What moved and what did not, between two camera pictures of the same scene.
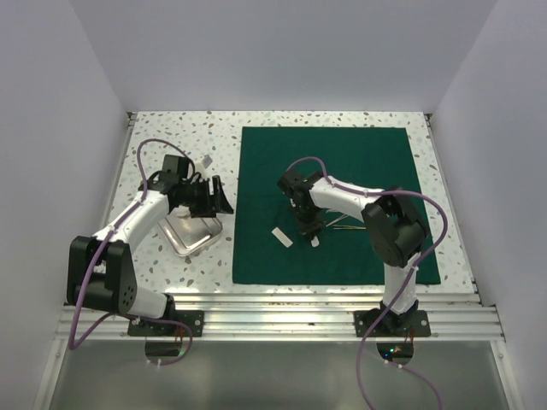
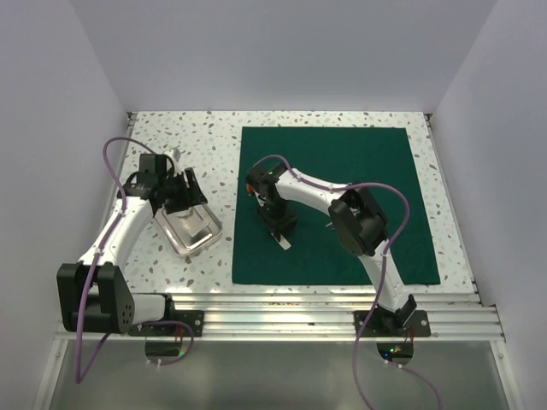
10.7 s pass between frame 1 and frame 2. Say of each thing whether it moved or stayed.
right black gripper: moved
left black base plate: stayed
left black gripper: moved
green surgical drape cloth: stayed
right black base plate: stayed
